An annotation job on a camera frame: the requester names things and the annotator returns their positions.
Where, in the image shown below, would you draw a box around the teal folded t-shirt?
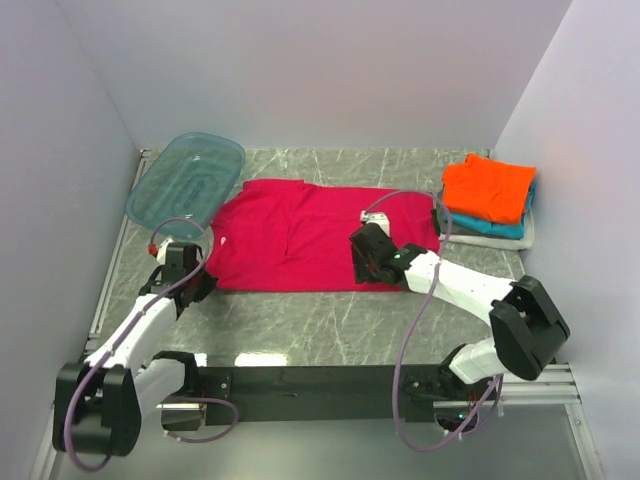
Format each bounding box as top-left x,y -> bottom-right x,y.
439,181 -> 536,240

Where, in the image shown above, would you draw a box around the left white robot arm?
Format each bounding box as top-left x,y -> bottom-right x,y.
52,240 -> 216,458

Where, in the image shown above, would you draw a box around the white folded t-shirt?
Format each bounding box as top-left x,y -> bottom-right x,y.
460,228 -> 535,250

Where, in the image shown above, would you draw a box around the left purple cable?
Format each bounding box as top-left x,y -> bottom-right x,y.
62,217 -> 241,472

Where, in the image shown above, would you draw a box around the teal plastic bin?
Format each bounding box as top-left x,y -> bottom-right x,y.
125,132 -> 246,240

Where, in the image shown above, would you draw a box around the black base beam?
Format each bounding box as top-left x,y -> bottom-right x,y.
196,364 -> 496,423

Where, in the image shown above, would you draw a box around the grey folded t-shirt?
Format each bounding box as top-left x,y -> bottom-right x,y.
432,188 -> 482,243

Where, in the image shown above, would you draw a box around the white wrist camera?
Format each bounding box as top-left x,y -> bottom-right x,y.
147,237 -> 175,265
360,210 -> 390,236

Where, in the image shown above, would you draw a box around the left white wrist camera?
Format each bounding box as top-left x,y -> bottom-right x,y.
147,237 -> 175,265

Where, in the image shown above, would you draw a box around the aluminium rail frame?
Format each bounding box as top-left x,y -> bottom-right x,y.
29,147 -> 611,480

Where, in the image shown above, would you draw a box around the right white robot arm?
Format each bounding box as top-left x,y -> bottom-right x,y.
350,223 -> 571,399

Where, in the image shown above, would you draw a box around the orange folded t-shirt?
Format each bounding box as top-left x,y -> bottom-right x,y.
442,154 -> 537,225

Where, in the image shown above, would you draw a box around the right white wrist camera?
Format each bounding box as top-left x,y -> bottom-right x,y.
360,210 -> 390,236

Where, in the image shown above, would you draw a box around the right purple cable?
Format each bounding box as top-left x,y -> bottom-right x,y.
362,188 -> 504,453

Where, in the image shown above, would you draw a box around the magenta t-shirt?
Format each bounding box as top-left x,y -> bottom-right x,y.
206,179 -> 439,293

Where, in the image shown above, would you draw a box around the purple cable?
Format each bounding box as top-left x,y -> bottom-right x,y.
62,217 -> 241,472
362,188 -> 504,453

